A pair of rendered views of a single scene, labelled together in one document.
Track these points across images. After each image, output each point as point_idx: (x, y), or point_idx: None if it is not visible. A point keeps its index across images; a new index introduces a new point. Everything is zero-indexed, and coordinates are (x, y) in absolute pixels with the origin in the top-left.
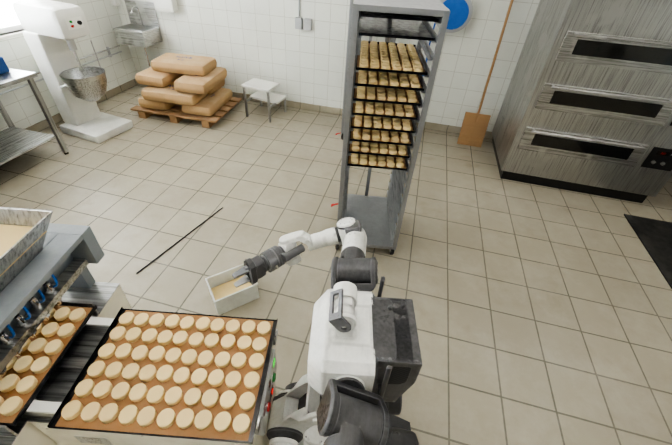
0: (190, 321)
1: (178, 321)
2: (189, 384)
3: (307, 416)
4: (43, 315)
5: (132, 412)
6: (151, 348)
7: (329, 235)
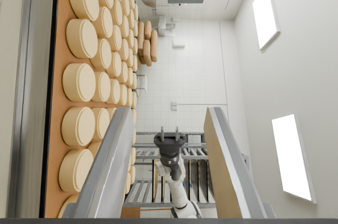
0: (135, 85)
1: (135, 71)
2: (102, 106)
3: None
4: None
5: (93, 10)
6: None
7: (185, 198)
